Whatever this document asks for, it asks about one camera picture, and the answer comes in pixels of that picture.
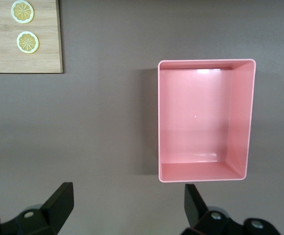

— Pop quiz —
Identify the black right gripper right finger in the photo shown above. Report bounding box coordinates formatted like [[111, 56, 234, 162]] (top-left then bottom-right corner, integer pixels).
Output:
[[182, 184, 279, 235]]

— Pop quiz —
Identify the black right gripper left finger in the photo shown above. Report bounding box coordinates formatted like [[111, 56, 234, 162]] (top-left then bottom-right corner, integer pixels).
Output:
[[0, 182, 74, 235]]

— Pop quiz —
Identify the pink plastic bin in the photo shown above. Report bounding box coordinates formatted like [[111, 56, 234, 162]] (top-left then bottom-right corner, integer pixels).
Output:
[[157, 58, 257, 184]]

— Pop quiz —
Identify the brown table cover sheet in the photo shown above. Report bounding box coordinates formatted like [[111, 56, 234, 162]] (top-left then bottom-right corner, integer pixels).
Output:
[[0, 0, 284, 235]]

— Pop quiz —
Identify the toy lemon slice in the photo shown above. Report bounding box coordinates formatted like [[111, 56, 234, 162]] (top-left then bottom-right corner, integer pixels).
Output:
[[11, 0, 35, 24], [16, 31, 40, 54]]

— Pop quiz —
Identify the wooden cutting board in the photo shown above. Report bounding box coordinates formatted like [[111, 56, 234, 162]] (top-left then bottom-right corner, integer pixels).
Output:
[[0, 0, 64, 74]]

